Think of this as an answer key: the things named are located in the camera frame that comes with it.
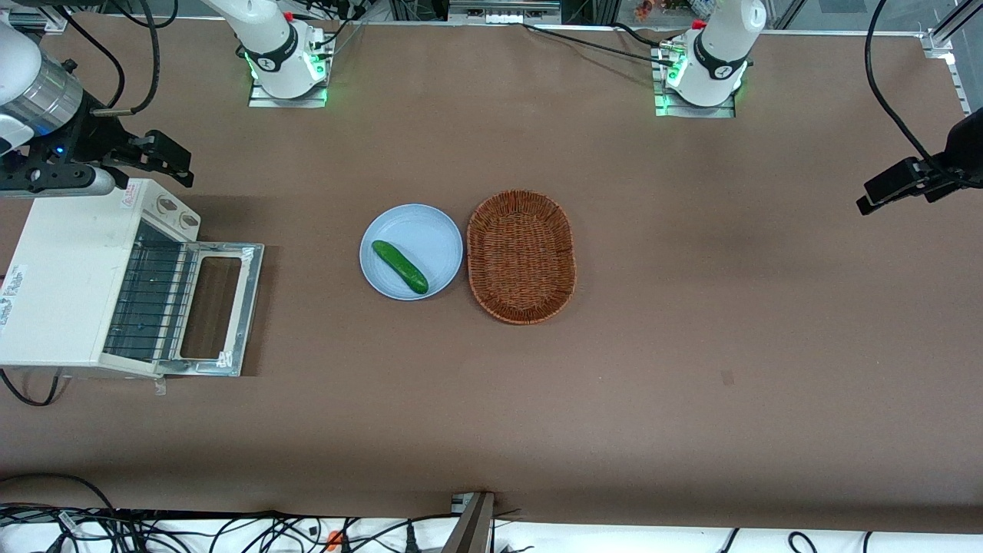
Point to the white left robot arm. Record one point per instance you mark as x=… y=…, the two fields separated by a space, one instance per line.
x=718 y=46

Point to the aluminium camera post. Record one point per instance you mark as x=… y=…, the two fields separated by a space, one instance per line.
x=470 y=526

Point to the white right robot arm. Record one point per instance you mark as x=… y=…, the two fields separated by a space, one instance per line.
x=276 y=46

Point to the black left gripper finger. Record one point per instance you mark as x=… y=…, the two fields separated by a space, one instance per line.
x=887 y=187
x=941 y=188

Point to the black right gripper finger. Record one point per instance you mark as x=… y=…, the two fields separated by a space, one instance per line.
x=161 y=172
x=169 y=151

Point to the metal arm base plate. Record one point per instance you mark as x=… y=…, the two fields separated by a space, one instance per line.
x=265 y=98
x=695 y=112

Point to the white toaster oven body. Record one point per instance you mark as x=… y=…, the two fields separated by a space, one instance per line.
x=61 y=284

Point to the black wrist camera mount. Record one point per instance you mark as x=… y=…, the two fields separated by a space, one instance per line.
x=46 y=178

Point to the aluminium frame profile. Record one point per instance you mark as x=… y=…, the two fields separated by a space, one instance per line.
x=952 y=38

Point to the white paper label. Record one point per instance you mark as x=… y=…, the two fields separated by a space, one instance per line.
x=11 y=296

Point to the glass oven door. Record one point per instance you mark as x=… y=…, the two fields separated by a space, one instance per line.
x=249 y=307

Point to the red warning sticker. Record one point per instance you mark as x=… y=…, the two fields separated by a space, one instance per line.
x=130 y=198

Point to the brown woven wicker basket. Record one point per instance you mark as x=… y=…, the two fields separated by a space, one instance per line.
x=522 y=257

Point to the clear tape piece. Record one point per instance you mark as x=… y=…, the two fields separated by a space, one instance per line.
x=159 y=385

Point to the green cucumber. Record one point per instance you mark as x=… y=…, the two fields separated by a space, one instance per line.
x=399 y=266

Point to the light blue round plate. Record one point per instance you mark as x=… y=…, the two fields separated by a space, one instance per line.
x=418 y=230

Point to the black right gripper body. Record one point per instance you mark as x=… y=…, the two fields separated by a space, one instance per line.
x=94 y=140

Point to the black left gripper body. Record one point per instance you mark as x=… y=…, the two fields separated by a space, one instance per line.
x=963 y=150

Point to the beige oven knob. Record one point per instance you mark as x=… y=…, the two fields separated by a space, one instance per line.
x=188 y=221
x=165 y=203

